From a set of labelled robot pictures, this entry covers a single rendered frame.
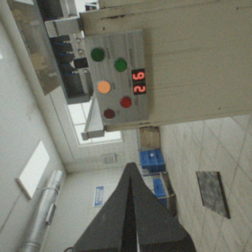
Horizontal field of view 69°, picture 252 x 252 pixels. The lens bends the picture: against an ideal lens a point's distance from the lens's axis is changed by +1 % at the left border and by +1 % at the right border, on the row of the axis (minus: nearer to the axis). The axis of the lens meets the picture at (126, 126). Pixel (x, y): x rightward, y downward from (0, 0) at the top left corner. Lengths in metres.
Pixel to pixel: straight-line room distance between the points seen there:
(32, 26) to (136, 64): 0.94
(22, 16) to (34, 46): 0.15
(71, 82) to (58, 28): 0.92
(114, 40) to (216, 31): 0.25
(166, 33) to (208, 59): 0.13
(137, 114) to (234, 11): 0.33
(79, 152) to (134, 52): 5.29
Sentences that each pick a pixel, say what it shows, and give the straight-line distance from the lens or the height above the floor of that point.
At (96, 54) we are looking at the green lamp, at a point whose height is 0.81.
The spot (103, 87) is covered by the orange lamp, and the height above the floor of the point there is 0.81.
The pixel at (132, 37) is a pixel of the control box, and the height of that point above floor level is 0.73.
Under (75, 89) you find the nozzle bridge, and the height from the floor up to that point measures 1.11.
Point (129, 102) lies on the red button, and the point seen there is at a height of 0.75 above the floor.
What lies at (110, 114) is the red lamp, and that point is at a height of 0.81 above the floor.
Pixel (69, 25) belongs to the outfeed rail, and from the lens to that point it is 0.47.
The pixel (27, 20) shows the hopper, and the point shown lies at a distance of 1.33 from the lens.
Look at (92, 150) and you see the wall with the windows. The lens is 5.58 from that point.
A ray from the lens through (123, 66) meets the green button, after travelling 0.46.
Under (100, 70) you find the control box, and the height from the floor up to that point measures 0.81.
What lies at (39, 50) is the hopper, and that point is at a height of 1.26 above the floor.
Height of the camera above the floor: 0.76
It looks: 2 degrees up
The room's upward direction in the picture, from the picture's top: 97 degrees counter-clockwise
